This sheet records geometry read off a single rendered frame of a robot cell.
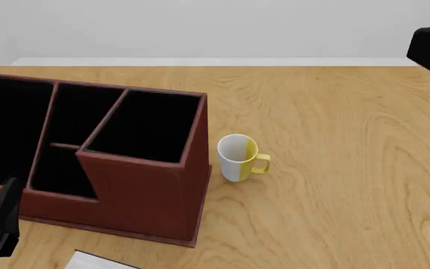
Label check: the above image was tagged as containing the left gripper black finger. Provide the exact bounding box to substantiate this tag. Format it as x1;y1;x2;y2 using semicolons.
0;176;26;234

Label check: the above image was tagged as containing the book with dark cover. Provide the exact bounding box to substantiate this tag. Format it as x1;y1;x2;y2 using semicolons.
64;249;142;269

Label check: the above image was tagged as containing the red-brown desk caddy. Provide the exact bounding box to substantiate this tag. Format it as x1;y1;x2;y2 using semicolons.
0;73;213;249

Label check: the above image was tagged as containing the white and yellow mug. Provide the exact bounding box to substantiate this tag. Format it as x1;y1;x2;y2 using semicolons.
216;133;272;184

